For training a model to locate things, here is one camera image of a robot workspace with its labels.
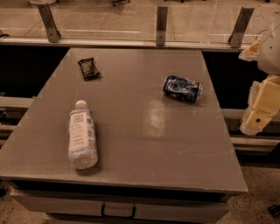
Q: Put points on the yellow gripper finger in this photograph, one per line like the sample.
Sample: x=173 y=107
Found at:
x=263 y=105
x=251 y=52

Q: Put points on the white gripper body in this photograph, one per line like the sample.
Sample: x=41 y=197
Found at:
x=269 y=53

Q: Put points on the blue plastic bottle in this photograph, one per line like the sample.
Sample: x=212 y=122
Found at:
x=82 y=149

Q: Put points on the crushed blue soda can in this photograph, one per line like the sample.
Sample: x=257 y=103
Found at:
x=183 y=89

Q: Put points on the black snack packet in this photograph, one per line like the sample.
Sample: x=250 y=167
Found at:
x=88 y=69

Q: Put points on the right metal bracket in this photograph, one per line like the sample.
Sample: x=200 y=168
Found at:
x=242 y=22

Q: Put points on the metal bracket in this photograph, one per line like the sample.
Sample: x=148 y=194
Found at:
x=242 y=22
x=52 y=31
x=162 y=13

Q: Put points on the metal rail behind table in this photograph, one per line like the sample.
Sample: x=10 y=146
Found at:
x=99 y=43

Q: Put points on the middle metal bracket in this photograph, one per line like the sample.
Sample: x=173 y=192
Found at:
x=162 y=13

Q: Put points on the left metal bracket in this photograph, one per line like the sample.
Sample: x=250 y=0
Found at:
x=52 y=31

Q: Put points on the grey table drawer with handle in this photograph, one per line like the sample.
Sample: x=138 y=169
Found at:
x=84 y=208

